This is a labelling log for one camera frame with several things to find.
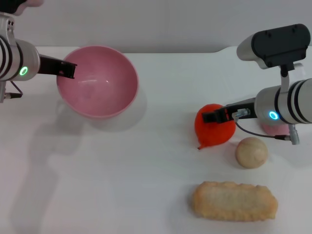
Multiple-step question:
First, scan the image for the orange toy fruit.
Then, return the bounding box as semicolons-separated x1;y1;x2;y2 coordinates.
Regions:
194;103;236;151

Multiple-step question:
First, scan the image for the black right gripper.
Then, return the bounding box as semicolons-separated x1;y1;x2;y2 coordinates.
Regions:
202;97;257;124

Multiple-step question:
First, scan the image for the beige round toy bun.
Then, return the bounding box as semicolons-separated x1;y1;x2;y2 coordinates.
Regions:
235;136;269;169

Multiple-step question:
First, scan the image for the right arm connector cable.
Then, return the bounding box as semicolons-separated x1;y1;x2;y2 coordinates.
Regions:
231;108;300;145

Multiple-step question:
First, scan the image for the golden rectangular toy bread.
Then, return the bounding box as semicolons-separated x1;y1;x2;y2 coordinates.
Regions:
191;180;278;222

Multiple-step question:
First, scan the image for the left arm connector cable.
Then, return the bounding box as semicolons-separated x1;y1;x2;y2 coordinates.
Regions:
0;80;23;103

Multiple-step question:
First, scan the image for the arm connector cable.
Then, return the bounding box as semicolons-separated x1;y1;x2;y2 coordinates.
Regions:
231;108;300;145
0;80;23;103

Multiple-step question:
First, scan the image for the pink plastic bowl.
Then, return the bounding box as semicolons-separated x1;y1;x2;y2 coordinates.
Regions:
56;45;139;119

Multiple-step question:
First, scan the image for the pink toy peach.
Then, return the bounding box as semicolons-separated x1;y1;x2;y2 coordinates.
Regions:
262;122;290;135

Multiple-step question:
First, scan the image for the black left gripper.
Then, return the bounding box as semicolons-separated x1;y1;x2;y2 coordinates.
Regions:
38;55;78;80

